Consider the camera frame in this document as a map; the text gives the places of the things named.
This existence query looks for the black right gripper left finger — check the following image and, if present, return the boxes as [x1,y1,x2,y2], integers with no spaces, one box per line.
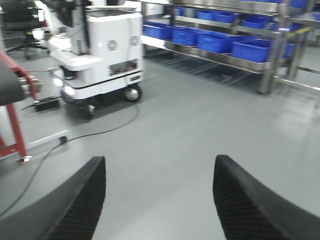
[0,156,106,240]

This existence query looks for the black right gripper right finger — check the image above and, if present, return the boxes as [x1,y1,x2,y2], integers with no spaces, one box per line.
[212,154,320,240]

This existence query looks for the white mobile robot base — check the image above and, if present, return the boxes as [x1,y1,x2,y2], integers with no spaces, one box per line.
[45,0,143,119]

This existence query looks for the black power adapter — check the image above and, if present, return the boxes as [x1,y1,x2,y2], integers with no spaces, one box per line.
[33,96,60,112]

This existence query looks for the blue bin on shelf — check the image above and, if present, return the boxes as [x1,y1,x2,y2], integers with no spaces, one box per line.
[143,22,173,41]

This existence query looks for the black office chair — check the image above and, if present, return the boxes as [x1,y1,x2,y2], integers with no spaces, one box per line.
[0,0,49,60]

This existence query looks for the black floor cable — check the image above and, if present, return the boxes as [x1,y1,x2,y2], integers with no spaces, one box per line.
[0,103,141,218]

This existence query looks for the red metal cart frame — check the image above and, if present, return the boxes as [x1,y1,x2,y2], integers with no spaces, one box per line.
[0,51,43,165]

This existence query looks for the stainless steel rack frame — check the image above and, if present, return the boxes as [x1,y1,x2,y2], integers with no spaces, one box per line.
[141,0,320,95]

